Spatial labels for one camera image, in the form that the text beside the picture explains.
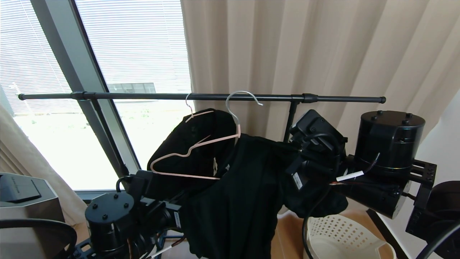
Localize black clothes rack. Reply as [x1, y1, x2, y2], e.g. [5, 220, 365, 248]
[19, 92, 387, 259]

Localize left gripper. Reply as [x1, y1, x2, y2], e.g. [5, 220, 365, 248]
[156, 203, 183, 232]

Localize window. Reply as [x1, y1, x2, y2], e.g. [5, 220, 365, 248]
[0, 0, 194, 204]

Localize black shorts with white logo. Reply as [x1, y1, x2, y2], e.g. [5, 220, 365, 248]
[147, 109, 237, 202]

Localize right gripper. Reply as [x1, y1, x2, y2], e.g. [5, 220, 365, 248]
[286, 153, 347, 191]

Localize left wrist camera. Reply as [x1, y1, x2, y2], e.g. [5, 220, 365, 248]
[124, 170, 189, 201]

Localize pink clothes hanger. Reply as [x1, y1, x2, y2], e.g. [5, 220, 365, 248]
[184, 94, 215, 123]
[150, 91, 264, 180]

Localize black garment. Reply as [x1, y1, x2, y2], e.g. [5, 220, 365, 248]
[179, 134, 349, 259]

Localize white laundry basket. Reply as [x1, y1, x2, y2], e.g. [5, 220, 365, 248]
[305, 214, 397, 259]

